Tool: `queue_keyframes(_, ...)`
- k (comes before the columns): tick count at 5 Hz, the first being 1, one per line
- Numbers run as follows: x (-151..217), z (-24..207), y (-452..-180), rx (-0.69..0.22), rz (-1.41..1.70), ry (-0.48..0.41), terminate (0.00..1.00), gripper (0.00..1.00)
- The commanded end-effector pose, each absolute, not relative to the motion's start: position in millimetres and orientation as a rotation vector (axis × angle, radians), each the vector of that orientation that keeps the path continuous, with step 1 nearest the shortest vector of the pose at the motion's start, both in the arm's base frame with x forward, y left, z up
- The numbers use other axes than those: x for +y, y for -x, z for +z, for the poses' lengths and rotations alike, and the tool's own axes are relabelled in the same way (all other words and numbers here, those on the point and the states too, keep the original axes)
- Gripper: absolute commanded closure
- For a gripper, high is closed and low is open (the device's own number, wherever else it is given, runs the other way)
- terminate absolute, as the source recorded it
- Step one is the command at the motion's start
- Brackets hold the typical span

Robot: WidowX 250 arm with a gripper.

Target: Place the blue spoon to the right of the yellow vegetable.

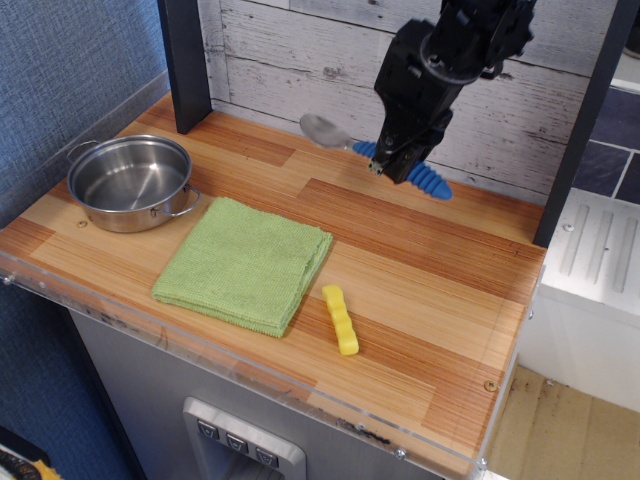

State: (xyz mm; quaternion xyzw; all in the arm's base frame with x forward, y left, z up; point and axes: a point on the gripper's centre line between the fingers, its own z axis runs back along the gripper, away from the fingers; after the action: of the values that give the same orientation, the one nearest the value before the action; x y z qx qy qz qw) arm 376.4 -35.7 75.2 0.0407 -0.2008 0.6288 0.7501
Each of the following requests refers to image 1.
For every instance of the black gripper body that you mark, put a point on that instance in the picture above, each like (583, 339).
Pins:
(412, 97)

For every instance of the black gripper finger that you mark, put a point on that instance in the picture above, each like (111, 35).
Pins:
(436, 131)
(401, 162)

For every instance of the blue handled metal spoon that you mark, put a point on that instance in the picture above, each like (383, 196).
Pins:
(326, 134)

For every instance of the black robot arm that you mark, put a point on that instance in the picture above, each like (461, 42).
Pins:
(428, 64)

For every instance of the yellow toy vegetable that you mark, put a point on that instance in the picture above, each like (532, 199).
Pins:
(343, 327)

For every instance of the green folded cloth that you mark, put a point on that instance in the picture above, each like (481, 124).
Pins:
(244, 266)

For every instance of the white grooved side appliance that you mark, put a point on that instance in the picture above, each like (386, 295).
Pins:
(583, 329)

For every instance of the stainless steel pot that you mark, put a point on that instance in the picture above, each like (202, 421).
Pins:
(132, 183)

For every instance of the silver button panel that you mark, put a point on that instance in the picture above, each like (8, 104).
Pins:
(228, 447)

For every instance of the clear acrylic edge guard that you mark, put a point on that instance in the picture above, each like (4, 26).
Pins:
(418, 400)

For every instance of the dark right frame post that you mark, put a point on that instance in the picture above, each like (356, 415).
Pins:
(616, 34)

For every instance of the dark frame post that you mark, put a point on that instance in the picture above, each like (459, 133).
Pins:
(186, 64)
(616, 34)

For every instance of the dark left frame post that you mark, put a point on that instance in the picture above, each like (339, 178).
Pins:
(186, 64)

